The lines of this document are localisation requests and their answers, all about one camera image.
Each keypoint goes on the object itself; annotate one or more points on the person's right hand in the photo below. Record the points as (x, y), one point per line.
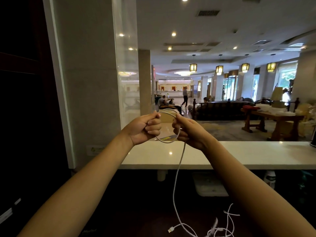
(195, 134)

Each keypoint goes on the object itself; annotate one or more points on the person's left hand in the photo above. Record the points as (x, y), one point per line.
(138, 129)

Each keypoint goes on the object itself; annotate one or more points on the person's left thumb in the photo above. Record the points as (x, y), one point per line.
(151, 115)

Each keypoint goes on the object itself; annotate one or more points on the person's right thumb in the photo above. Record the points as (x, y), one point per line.
(179, 122)

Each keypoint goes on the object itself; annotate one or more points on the person's left middle finger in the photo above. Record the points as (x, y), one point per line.
(153, 128)

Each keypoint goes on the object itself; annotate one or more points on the person's left forearm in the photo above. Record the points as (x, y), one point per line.
(81, 190)

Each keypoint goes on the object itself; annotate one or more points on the person's right forearm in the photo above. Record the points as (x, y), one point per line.
(249, 192)

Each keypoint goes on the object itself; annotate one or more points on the dark wooden bench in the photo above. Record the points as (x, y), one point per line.
(219, 111)

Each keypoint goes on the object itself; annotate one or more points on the white cup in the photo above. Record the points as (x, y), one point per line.
(162, 175)

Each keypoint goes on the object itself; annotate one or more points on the round ceiling light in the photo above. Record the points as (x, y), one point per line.
(182, 73)

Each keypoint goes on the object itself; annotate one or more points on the hanging yellow lantern lamp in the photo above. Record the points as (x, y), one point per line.
(193, 67)
(219, 69)
(245, 67)
(271, 67)

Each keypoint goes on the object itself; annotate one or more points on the clear glass panel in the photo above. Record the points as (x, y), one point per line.
(127, 59)

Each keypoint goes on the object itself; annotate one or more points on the white plastic tray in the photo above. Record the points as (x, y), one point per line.
(209, 185)

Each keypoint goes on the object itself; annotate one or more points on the red cloth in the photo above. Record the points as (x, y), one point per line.
(251, 107)

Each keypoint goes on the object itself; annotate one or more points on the brown wooden table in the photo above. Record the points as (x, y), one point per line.
(279, 120)

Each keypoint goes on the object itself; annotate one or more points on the white plastic bottle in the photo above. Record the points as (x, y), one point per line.
(269, 178)

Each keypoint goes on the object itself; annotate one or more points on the ceiling air vent grille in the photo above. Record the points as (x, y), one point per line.
(207, 13)

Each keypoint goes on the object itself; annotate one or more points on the dark wooden cabinet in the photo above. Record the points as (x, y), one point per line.
(27, 108)

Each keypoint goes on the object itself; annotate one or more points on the black stand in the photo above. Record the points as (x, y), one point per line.
(313, 138)

